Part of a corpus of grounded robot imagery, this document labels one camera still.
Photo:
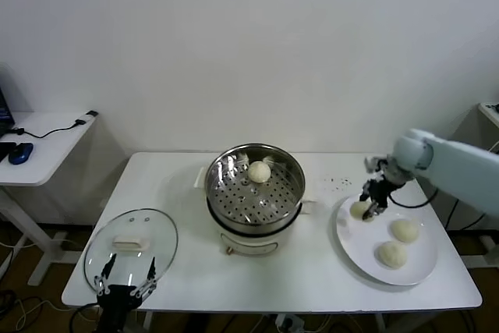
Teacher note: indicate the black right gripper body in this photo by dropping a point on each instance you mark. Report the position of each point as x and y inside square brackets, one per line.
[378, 192]

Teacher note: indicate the steel steamer pot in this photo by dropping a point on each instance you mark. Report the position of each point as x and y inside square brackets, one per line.
[249, 243]

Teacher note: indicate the white steamed baozi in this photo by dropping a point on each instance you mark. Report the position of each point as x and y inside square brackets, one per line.
[391, 254]
[404, 229]
[259, 172]
[358, 210]

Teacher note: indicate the blue computer mouse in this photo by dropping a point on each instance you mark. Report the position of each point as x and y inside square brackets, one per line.
[21, 153]

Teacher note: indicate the dark laptop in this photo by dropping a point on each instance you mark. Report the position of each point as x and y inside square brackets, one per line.
[4, 110]

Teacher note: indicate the scattered dark crumbs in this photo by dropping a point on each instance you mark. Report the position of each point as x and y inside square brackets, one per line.
[344, 182]

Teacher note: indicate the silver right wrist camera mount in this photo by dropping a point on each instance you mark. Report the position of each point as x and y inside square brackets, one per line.
[384, 167]

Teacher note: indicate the glass pot lid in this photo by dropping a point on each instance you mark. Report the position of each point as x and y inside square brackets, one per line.
[156, 231]

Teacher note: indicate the white side table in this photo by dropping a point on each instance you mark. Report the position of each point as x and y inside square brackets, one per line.
[47, 153]

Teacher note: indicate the flat black device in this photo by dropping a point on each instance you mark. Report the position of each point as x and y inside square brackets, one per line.
[6, 149]

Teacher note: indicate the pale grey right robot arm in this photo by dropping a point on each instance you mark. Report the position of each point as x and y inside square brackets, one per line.
[460, 165]

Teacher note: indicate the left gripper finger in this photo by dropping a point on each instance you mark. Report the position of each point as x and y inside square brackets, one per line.
[106, 270]
[151, 272]

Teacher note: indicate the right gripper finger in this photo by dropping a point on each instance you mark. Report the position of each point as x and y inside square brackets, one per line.
[374, 210]
[364, 195]

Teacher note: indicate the stainless steel steamer basket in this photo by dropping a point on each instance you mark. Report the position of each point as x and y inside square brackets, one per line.
[226, 177]

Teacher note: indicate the white desk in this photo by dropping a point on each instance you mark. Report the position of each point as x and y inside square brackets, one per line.
[489, 114]

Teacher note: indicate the large white plate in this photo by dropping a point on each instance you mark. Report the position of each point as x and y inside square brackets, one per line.
[362, 261]

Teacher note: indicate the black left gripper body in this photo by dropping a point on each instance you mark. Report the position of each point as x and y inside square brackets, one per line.
[117, 302]

